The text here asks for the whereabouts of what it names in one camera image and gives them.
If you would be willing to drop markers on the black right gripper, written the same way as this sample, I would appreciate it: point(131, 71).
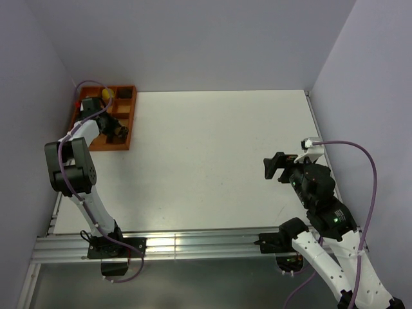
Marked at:
point(279, 159)

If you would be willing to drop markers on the aluminium rail frame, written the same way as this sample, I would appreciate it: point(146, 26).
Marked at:
point(192, 180)

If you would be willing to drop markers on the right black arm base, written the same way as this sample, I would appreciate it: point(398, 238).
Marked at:
point(287, 259)

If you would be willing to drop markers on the orange wooden compartment tray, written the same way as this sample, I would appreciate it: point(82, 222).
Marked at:
point(121, 109)

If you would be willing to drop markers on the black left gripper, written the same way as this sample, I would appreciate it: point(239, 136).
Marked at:
point(114, 124)

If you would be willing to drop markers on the dark brown rolled sock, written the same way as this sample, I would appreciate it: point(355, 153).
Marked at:
point(124, 93)

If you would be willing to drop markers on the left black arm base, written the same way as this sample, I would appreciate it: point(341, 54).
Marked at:
point(115, 256)

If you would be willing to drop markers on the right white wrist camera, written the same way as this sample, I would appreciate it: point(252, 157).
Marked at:
point(312, 150)

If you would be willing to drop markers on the yellow rolled sock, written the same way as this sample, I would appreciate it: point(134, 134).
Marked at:
point(107, 94)

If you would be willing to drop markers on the brown argyle sock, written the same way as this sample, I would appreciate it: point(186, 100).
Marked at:
point(123, 132)

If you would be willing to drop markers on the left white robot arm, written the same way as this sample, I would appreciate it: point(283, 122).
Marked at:
point(72, 172)

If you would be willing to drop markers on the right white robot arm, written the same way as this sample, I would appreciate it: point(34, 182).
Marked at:
point(348, 273)

